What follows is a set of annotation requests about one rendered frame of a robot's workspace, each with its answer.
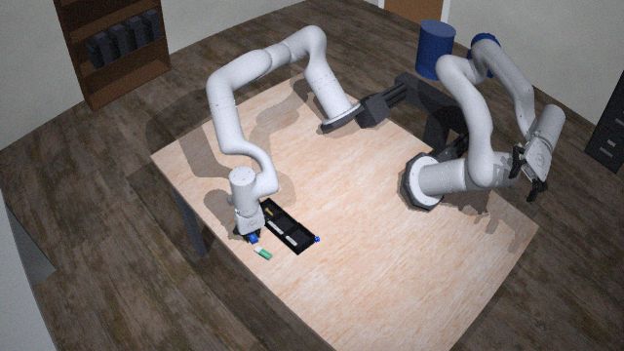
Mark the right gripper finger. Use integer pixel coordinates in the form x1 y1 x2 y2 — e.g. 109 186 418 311
232 224 250 243
255 216 268 238

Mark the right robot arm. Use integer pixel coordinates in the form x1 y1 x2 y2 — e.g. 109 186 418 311
206 25 361 216

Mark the black three-compartment bin rack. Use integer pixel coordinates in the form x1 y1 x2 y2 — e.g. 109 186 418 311
259 197 315 255

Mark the green and white eraser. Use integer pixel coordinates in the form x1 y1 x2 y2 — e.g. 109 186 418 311
254 246 273 261

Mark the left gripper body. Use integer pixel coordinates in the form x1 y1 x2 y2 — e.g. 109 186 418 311
519 137 552 182

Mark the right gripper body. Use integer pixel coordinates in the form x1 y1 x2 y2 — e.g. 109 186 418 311
234 205 265 235

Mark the blue battery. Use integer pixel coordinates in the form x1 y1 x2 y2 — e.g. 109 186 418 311
248 232 258 245

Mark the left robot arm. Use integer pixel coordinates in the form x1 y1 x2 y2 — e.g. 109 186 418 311
409 39 566 206

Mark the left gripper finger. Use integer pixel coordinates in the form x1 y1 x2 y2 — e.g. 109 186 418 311
508 145 527 179
526 177 548 202

